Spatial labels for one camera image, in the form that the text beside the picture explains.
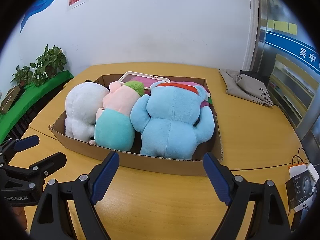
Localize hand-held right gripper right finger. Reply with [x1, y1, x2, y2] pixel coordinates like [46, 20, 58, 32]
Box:
[202, 152, 293, 240]

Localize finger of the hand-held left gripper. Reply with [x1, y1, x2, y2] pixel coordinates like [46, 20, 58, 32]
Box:
[0, 152, 67, 190]
[0, 135, 40, 164]

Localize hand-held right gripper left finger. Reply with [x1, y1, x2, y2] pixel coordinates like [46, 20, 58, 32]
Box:
[30, 151, 120, 240]

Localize pink teal pig plush toy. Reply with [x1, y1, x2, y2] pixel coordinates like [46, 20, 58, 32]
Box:
[89, 80, 145, 152]

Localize white panda plush toy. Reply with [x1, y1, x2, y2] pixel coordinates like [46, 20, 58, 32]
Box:
[64, 80, 110, 140]

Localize light blue plush toy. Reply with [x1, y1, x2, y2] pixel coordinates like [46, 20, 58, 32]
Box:
[130, 81, 215, 160]

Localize pink plush bear toy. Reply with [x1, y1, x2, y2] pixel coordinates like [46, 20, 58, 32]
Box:
[175, 81, 213, 108]

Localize person's left hand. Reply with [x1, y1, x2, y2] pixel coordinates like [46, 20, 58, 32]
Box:
[10, 206, 27, 230]

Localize green table cloth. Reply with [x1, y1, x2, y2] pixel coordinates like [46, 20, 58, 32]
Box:
[0, 70, 75, 143]

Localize small brown cardboard box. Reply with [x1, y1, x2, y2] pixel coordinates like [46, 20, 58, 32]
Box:
[0, 87, 21, 114]

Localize small potted green plant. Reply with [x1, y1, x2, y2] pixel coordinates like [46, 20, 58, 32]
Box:
[11, 65, 34, 87]

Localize black product box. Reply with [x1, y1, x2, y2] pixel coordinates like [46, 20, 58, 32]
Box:
[285, 164, 313, 210]

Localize large potted green plant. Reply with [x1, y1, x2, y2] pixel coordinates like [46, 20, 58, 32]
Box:
[31, 44, 67, 80]

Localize grey cloth tote bag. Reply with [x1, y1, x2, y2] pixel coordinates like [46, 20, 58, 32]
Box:
[219, 69, 274, 108]

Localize black flat device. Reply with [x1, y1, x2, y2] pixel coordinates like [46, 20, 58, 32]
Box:
[290, 209, 309, 232]

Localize black and white small boxes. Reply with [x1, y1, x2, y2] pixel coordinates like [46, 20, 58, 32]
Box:
[294, 162, 320, 212]

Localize glass door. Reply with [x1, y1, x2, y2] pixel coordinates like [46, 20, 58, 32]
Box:
[257, 0, 320, 140]

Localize blue sign band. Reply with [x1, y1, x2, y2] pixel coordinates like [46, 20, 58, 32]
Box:
[265, 29, 320, 68]

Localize blue wall ribbon decal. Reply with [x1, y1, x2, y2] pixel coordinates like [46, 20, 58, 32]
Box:
[19, 0, 83, 30]

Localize red wall notice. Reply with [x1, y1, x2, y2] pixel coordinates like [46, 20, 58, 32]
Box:
[66, 0, 88, 11]

